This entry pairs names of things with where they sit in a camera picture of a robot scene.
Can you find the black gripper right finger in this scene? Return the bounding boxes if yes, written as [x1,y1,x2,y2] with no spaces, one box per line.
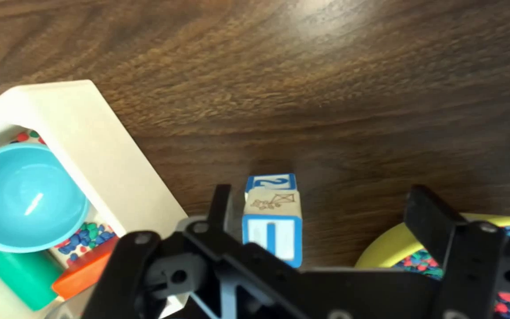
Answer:
[404,183,510,319]

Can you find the colourful candy pieces in bowl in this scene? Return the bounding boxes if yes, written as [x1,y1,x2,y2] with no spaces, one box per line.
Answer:
[391,222,510,319]

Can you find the cream plastic tray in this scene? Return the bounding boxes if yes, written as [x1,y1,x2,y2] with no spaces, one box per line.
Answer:
[0,77,190,319]

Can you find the yellow bowl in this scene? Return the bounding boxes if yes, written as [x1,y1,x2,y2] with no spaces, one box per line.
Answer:
[352,212,510,272]

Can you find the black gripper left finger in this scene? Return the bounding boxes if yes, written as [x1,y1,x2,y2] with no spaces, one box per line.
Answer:
[81,182,305,319]

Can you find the orange block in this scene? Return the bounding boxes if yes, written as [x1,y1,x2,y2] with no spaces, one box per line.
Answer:
[50,235,120,300]

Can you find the teal plastic bowl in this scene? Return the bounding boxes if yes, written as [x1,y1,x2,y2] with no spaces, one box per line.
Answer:
[0,141,92,311]

